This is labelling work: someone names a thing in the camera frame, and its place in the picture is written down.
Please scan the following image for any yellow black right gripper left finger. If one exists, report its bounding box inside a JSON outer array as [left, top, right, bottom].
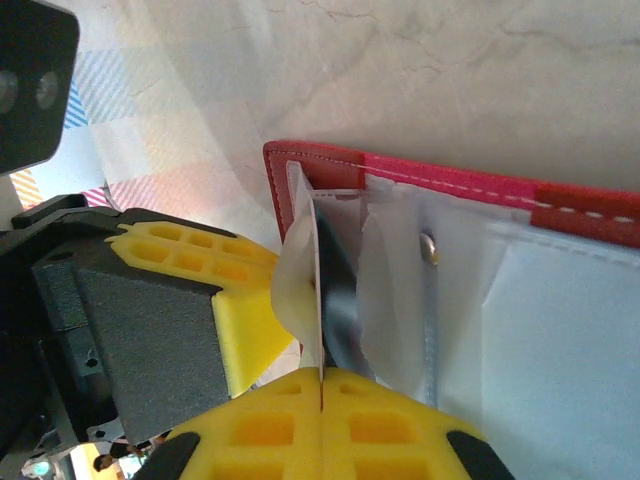
[[144, 367, 321, 480]]

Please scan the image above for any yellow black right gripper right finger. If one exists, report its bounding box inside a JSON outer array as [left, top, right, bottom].
[[319, 369, 516, 480]]

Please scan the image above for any grey glossy card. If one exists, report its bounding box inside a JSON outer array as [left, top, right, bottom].
[[298, 167, 364, 386]]

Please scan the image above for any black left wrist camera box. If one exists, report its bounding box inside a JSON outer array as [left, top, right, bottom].
[[0, 0, 81, 176]]

